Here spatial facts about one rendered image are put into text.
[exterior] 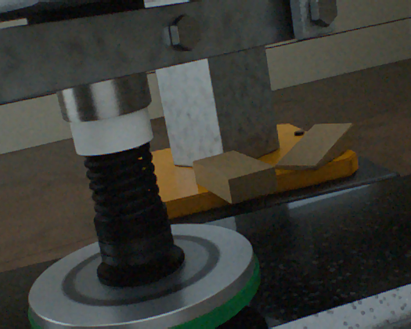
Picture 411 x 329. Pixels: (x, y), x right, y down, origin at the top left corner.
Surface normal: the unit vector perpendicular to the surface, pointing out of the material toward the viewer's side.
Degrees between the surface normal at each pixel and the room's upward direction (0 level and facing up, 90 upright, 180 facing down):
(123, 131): 90
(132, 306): 0
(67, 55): 90
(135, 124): 90
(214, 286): 0
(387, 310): 45
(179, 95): 90
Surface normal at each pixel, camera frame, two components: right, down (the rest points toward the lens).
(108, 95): 0.22, 0.21
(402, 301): 0.07, -0.54
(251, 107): 0.67, 0.07
